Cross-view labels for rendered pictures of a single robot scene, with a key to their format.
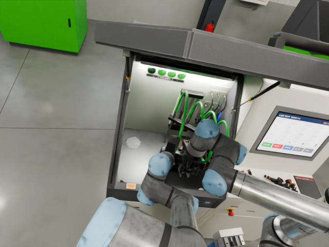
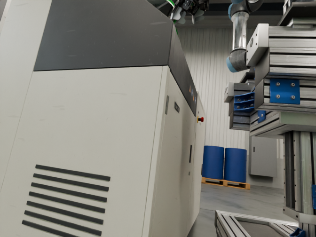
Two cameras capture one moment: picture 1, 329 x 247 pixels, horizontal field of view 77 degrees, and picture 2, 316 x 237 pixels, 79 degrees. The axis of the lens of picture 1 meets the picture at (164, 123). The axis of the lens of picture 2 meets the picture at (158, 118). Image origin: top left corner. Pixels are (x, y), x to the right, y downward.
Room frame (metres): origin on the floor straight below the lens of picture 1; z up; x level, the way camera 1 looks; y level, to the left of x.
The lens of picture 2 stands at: (0.17, 0.66, 0.50)
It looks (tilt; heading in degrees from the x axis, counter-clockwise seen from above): 12 degrees up; 303
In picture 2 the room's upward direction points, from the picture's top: 7 degrees clockwise
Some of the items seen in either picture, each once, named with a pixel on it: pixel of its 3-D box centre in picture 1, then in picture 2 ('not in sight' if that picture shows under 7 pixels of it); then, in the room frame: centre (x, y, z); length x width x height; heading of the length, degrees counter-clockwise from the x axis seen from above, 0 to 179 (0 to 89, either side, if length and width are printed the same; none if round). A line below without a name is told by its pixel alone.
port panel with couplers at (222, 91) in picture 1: (211, 105); not in sight; (1.11, -0.26, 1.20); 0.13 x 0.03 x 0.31; 104
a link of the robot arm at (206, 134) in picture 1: (204, 135); not in sight; (0.53, -0.15, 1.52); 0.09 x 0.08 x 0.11; 75
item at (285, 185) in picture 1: (281, 183); not in sight; (0.84, -0.84, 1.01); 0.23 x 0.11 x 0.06; 104
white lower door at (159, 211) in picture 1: (152, 220); (178, 174); (0.55, -0.15, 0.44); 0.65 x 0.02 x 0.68; 104
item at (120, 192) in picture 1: (165, 195); (183, 84); (0.57, -0.15, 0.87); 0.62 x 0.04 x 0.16; 104
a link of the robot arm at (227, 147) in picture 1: (227, 152); not in sight; (0.49, -0.24, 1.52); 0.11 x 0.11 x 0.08; 75
